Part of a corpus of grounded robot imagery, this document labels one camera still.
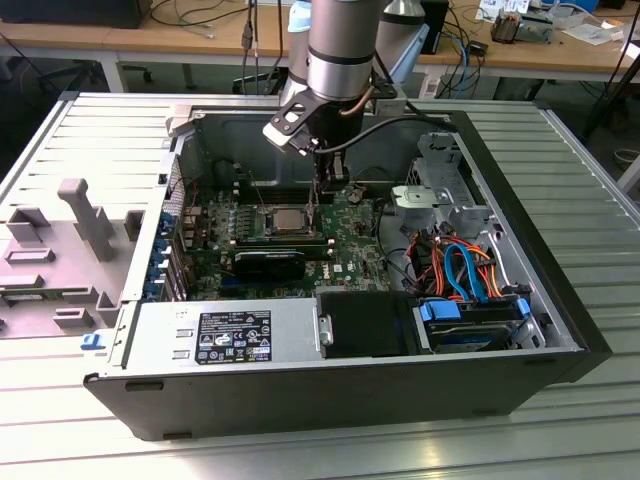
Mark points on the green motherboard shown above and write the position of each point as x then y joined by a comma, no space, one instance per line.
350,250

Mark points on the silver metal drive bracket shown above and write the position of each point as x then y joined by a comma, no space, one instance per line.
412,197

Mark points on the hard disk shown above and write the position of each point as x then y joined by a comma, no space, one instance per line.
470,337

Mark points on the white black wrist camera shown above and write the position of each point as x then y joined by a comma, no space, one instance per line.
287,120

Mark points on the blue plastic clip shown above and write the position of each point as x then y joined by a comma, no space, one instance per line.
92,341

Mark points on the CPU socket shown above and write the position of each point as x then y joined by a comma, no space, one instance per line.
267,220

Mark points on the perforated metal drive cage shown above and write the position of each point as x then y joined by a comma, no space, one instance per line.
440,172

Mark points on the black computer tower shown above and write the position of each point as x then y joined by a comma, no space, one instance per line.
75,12

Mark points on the blue card latch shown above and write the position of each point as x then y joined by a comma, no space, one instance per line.
152,285
159,252
169,225

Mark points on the white papers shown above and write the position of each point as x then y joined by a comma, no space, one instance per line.
592,30

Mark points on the green RAM stick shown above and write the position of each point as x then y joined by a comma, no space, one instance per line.
27,297

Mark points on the wooden desk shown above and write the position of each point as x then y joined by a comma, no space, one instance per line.
100,37

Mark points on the white printed box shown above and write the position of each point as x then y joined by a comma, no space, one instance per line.
502,6

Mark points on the copper coil transformer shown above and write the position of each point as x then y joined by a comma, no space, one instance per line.
505,27

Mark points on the blue disk carrier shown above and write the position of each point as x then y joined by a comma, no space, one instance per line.
440,310

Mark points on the black box on desk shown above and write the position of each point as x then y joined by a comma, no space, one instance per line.
436,25

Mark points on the black graphics card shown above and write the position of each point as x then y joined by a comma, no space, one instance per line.
270,267

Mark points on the grey parts rack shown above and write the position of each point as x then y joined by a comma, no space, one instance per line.
65,260

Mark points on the silver power supply unit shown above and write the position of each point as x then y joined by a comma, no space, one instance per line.
160,330

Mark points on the small black box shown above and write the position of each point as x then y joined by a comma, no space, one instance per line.
477,48

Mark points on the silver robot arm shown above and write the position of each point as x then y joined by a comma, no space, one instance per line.
340,40

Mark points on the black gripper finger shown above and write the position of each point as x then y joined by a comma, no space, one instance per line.
335,172

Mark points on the black tripod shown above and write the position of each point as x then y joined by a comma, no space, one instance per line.
607,90

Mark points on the black PC case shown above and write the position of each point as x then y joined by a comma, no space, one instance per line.
300,400

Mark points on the silver CPU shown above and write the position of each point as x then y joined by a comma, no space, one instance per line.
287,219

